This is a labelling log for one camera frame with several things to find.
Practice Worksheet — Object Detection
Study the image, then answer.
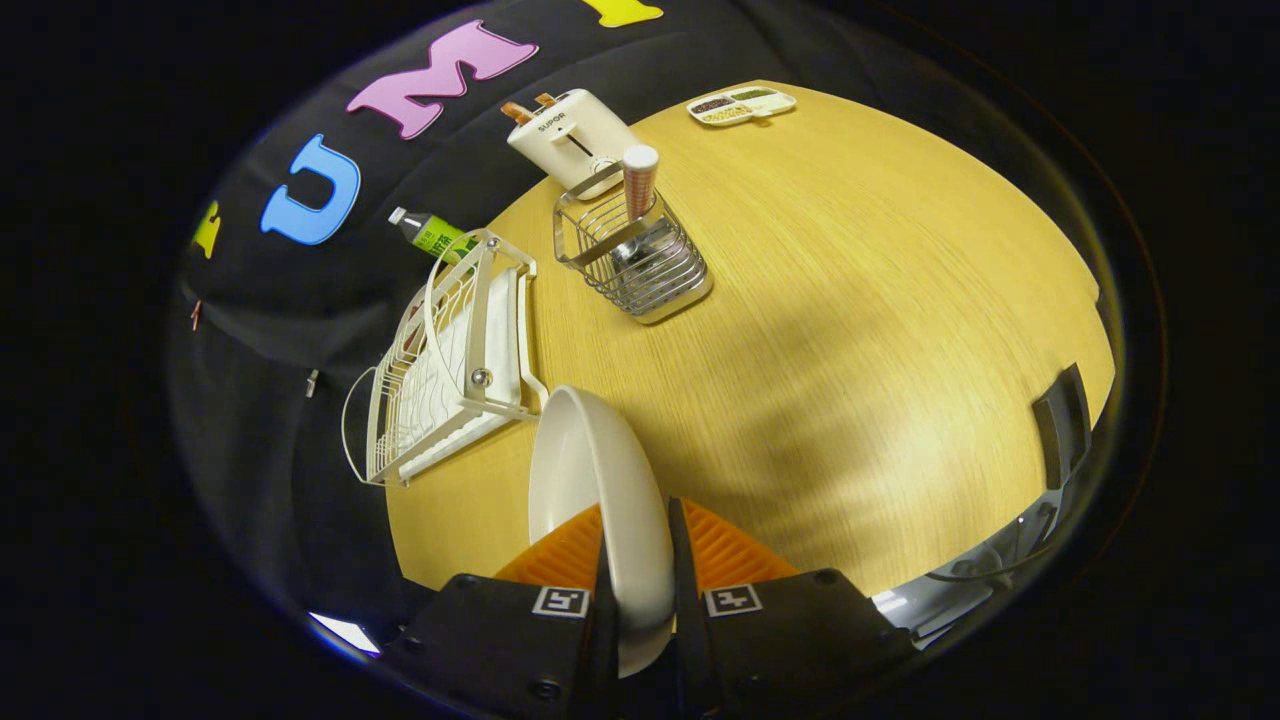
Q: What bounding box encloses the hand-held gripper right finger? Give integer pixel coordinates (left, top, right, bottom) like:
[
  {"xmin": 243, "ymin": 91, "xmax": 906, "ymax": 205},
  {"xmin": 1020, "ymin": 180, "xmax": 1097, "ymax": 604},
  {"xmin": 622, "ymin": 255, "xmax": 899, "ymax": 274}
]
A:
[{"xmin": 668, "ymin": 497, "xmax": 916, "ymax": 716}]

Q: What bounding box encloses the white divided tray of beans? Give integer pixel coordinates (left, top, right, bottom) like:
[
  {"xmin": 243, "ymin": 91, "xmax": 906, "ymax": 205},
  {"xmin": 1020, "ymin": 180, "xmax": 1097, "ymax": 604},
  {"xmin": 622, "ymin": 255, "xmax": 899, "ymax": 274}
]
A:
[{"xmin": 687, "ymin": 86, "xmax": 798, "ymax": 128}]

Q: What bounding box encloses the metal wire basket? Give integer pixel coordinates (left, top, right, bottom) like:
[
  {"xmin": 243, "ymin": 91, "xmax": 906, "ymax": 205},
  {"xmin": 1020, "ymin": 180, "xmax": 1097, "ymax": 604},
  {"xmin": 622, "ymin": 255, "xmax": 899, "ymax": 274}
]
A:
[{"xmin": 553, "ymin": 165, "xmax": 713, "ymax": 325}]

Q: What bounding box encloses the spoon with red checkered handle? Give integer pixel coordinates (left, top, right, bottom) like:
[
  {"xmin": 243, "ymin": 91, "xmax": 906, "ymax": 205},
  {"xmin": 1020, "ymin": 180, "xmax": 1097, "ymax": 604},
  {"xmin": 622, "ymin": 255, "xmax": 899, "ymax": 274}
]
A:
[{"xmin": 610, "ymin": 144, "xmax": 681, "ymax": 291}]

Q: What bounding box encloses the white round plate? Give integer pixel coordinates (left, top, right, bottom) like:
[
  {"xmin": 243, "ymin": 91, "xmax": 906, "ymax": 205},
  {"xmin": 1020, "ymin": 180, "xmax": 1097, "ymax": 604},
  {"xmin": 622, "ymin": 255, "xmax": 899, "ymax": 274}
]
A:
[{"xmin": 527, "ymin": 385, "xmax": 676, "ymax": 679}]

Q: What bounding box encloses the black backdrop cloth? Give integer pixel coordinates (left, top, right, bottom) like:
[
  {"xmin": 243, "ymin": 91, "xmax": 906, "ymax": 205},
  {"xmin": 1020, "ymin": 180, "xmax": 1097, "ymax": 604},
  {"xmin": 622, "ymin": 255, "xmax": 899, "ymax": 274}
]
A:
[{"xmin": 165, "ymin": 0, "xmax": 1011, "ymax": 651}]

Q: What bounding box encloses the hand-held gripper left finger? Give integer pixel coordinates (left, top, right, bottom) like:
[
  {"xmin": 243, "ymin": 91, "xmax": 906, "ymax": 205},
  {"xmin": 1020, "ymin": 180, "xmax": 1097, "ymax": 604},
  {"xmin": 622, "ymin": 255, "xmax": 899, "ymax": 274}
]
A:
[{"xmin": 385, "ymin": 503, "xmax": 621, "ymax": 720}]

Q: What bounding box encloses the black chair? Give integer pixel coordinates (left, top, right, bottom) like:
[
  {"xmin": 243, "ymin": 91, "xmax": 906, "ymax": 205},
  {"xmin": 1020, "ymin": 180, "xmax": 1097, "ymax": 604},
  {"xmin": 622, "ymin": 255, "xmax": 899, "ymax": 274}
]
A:
[{"xmin": 1032, "ymin": 363, "xmax": 1093, "ymax": 491}]

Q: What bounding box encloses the white toaster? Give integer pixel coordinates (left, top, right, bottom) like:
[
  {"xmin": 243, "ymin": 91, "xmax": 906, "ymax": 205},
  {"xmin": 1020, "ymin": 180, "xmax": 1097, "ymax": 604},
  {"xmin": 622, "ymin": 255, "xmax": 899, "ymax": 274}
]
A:
[{"xmin": 507, "ymin": 88, "xmax": 641, "ymax": 201}]

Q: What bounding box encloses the white wire dish rack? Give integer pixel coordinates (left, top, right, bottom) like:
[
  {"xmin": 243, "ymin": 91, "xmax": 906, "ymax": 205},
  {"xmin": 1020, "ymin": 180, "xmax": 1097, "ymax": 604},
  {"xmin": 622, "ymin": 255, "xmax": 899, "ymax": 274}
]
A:
[{"xmin": 342, "ymin": 228, "xmax": 549, "ymax": 488}]

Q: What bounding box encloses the green label drink bottle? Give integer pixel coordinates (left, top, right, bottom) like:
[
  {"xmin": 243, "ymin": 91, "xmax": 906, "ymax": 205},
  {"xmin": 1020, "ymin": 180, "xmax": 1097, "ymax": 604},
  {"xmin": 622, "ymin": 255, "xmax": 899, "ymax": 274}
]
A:
[{"xmin": 388, "ymin": 207, "xmax": 479, "ymax": 263}]

